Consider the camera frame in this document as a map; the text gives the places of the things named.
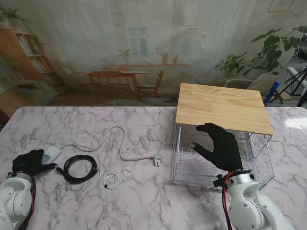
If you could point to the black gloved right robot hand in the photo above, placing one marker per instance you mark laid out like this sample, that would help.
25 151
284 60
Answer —
225 151

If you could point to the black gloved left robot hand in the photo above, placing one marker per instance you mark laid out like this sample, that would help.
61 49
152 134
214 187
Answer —
28 163

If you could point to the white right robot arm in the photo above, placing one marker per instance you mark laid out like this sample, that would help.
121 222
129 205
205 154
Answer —
244 210

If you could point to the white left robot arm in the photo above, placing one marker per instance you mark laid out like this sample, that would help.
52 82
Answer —
14 201

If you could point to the grey chair back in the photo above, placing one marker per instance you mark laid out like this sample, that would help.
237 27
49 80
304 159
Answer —
237 83

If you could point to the black tripod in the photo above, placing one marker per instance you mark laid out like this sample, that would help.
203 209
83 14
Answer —
296 77

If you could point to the white bench edge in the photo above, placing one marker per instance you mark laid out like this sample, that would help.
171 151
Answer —
293 70

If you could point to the printed room scene backdrop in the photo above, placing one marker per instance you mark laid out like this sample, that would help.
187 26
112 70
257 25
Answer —
72 36

